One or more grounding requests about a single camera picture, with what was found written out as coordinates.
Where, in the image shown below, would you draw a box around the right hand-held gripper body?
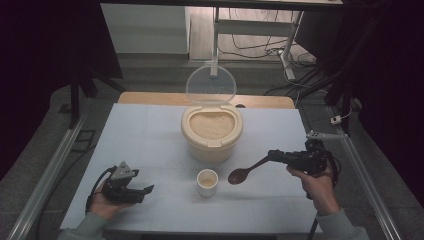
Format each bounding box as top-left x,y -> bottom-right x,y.
285,130 -> 349,176

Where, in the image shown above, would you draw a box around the black floor cable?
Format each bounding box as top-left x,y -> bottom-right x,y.
34,144 -> 98,240

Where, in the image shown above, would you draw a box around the black stand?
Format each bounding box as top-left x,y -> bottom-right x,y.
68,66 -> 128,130

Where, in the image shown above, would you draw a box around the brown wooden spoon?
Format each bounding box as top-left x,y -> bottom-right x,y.
227,155 -> 272,186

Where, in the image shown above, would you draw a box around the white cup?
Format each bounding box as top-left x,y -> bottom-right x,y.
196,168 -> 220,198

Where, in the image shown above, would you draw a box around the cream rice bucket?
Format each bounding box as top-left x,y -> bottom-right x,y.
180,103 -> 244,164

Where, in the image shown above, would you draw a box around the clear bucket lid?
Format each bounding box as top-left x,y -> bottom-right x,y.
185,64 -> 238,107

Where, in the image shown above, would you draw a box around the white cabinet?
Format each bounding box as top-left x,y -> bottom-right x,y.
100,3 -> 190,55

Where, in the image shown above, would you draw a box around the rice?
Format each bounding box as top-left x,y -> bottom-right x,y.
188,111 -> 236,141
199,176 -> 216,188

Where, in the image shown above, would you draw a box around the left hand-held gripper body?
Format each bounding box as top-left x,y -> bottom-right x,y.
101,161 -> 146,205

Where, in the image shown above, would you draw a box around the white desk frame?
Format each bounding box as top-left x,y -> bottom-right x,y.
209,6 -> 305,81

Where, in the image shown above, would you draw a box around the black curtain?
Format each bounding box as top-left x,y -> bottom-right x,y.
0,0 -> 124,181
294,0 -> 424,208

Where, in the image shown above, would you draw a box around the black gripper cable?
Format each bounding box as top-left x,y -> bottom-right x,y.
84,165 -> 116,214
306,149 -> 343,240

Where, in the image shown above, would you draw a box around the person's left hand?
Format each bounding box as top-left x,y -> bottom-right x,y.
88,184 -> 135,221

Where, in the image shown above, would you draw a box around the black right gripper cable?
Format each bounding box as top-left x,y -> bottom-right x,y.
306,149 -> 343,240

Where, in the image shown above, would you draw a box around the black floor cables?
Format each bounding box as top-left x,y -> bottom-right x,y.
218,8 -> 331,98

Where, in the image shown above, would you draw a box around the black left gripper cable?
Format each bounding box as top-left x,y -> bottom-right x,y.
84,165 -> 116,214

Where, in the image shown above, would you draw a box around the white table cover sheet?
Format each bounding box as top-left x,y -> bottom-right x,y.
59,102 -> 323,234

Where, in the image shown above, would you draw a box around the aluminium frame rail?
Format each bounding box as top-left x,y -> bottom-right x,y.
6,113 -> 88,240
328,106 -> 404,240

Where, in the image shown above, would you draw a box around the person's right hand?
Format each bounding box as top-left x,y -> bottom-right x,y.
286,164 -> 342,216

